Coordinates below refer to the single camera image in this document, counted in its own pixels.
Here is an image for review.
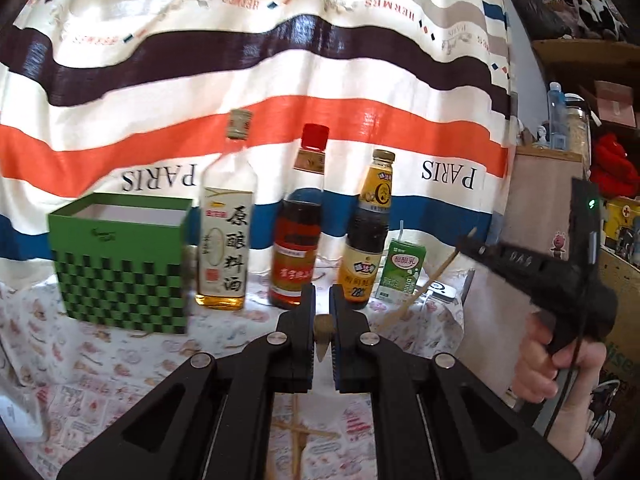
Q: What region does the red cap oil bottle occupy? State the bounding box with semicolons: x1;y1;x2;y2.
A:
267;123;331;310

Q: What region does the brown wooden chopstick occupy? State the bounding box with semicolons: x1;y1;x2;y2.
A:
315;314;332;363

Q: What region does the clear cooking wine bottle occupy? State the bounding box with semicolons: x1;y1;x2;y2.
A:
195;108;259;311

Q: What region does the green milk carton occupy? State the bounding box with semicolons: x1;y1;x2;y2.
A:
375;220;429;306

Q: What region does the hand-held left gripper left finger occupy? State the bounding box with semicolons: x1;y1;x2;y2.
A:
57;284;317;480

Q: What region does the wooden shelf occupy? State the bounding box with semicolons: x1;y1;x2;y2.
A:
530;35;640;271

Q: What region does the penguin plush toy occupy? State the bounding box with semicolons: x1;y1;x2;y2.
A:
566;0;630;41

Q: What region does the green checkered box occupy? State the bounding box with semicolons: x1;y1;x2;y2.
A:
47;192;196;336

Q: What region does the white charger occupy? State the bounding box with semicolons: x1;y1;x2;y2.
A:
425;282;464;307

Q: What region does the blue plastic bottle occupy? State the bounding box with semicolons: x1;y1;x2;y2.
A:
547;81;568;150

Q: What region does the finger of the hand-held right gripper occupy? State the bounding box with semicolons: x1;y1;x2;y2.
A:
456;237;572;282

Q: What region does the black cable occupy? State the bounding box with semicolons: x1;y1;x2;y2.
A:
544;237;590;436

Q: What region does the dark sauce bottle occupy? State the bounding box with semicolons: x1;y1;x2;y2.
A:
336;149;396;310

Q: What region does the person's right hand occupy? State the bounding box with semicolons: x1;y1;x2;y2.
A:
512;310;609;404

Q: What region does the striped cloth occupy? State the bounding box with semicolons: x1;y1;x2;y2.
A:
0;0;517;303

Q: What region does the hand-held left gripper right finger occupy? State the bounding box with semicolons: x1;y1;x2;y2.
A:
329;284;585;480

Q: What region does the red plush toy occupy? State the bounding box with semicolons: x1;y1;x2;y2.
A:
590;132;640;198

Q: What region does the beige cabinet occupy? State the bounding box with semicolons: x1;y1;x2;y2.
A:
500;145;586;271

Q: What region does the cardboard box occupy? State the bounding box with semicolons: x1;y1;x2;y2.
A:
592;80;640;128

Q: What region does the printed tablecloth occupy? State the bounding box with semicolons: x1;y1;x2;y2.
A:
0;255;476;480

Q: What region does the thin bamboo chopstick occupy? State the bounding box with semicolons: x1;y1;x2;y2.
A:
377;227;478;331

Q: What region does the person's right forearm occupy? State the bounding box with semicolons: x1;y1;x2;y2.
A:
552;375;615;479

